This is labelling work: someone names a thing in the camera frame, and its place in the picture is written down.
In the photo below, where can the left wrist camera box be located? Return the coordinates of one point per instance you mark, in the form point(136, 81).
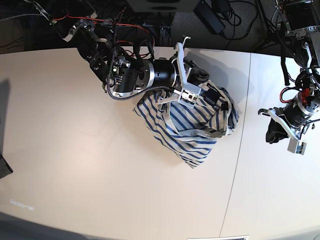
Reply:
point(296, 146)

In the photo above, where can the black tripod stand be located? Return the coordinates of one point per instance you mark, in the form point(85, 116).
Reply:
point(270, 37)

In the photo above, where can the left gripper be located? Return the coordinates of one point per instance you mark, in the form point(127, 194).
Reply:
point(293, 120)

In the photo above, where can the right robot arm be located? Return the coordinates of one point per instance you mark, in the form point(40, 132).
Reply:
point(124, 75)

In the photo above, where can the black power adapter brick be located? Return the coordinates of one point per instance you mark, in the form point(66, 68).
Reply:
point(209, 18)

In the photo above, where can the blue white striped T-shirt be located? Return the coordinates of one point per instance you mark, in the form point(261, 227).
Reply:
point(191, 133)

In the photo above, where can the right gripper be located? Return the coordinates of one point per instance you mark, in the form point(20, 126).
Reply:
point(174, 74)

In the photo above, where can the black table clamp bracket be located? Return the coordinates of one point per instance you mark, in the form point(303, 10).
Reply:
point(165, 36)

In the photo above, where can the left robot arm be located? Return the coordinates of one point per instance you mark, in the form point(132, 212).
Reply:
point(297, 28)

